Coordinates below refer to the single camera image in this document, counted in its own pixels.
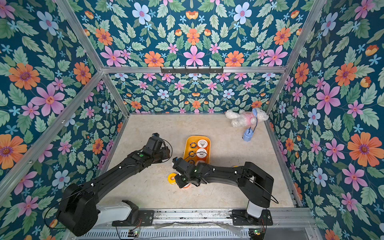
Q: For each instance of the aluminium front rail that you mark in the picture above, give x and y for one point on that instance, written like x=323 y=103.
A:
x=282 y=218

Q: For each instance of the black wall hook rail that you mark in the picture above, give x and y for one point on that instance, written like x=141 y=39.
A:
x=192 y=70

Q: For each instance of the yellow plastic storage box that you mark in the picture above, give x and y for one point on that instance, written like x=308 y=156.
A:
x=195 y=160

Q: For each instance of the yellow black tape roll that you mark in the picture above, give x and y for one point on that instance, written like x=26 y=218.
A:
x=192 y=154
x=193 y=145

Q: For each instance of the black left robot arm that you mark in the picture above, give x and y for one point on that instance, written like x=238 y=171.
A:
x=80 y=209

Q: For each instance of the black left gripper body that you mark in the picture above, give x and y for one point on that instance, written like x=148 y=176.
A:
x=163 y=154

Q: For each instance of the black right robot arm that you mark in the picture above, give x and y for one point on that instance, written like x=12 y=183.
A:
x=254 y=183

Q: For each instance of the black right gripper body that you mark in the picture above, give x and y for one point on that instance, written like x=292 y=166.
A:
x=180 y=176

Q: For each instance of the white plush toy pink shirt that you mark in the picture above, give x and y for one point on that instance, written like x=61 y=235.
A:
x=246 y=119

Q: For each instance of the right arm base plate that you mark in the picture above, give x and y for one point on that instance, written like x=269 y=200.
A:
x=242 y=218

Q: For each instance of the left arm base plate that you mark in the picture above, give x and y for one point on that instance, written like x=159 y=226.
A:
x=135 y=217

